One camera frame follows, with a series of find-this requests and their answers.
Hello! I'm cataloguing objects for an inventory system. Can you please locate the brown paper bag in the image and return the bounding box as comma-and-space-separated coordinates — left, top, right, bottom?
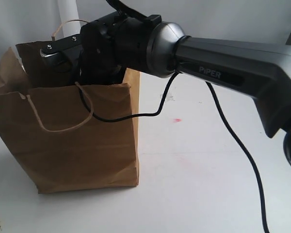
0, 41, 140, 194

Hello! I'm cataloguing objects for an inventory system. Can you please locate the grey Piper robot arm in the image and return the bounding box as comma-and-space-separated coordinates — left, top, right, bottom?
40, 11, 291, 166

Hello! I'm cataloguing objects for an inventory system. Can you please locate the white backdrop curtain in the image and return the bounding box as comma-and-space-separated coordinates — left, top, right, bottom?
0, 0, 291, 57

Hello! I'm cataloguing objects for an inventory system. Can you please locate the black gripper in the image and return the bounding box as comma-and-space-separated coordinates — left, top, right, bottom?
40, 11, 127, 85

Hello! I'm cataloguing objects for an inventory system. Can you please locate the small clear plastic scrap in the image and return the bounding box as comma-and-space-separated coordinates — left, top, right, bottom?
166, 95, 174, 101

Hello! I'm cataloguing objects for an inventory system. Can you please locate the black cable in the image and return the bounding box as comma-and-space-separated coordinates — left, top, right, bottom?
75, 72, 270, 233

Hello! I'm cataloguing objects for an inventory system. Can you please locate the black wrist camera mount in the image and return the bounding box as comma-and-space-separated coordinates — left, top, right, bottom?
106, 0, 162, 26

